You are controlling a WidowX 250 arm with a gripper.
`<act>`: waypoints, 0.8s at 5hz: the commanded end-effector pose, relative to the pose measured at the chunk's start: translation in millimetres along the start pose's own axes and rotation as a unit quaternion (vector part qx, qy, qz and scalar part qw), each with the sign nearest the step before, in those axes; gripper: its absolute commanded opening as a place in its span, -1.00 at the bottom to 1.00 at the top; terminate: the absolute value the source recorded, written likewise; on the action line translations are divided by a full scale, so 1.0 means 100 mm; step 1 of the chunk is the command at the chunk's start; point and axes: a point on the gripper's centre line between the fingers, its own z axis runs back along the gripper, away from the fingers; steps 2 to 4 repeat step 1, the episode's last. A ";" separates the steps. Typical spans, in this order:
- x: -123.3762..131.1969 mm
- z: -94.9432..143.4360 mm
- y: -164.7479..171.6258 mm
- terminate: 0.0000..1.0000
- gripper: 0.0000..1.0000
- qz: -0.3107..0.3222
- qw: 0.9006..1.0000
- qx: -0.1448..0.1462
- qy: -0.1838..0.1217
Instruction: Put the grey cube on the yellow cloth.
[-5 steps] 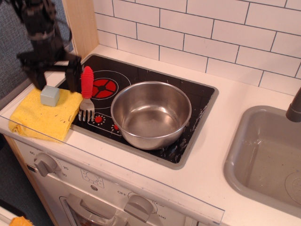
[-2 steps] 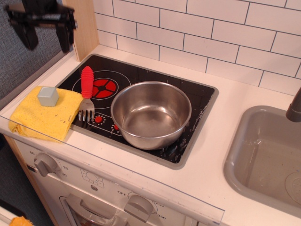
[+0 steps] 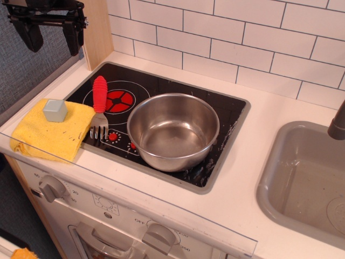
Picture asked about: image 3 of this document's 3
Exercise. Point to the yellow cloth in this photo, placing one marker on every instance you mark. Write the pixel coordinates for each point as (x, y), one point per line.
(57, 141)

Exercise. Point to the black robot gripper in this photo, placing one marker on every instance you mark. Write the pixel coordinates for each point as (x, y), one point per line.
(50, 13)

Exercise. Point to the stainless steel pot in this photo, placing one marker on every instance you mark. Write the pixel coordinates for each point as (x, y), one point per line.
(174, 131)

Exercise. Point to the grey oven door handle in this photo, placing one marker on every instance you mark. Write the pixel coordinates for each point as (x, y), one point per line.
(106, 243)

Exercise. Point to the right grey oven knob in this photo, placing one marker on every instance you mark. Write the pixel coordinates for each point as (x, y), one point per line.
(160, 238)

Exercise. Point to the wooden side post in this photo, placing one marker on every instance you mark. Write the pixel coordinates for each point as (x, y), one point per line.
(98, 43)

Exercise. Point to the red handled toy fork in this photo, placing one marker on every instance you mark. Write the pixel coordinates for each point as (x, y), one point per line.
(99, 123)

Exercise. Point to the orange cloth on floor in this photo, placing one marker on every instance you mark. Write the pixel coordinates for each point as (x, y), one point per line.
(23, 253)

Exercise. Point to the left grey oven knob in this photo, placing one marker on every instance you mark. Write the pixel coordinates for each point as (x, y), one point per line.
(51, 188)

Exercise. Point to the grey toy sink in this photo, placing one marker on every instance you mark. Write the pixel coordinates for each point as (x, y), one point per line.
(302, 185)

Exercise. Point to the grey cube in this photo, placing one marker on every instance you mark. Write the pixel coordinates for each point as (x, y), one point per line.
(55, 110)

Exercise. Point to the grey faucet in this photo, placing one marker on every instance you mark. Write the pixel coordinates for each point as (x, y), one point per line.
(336, 128)

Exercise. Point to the grey oven knob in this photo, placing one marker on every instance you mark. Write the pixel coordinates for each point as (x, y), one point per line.
(51, 188)
(160, 238)

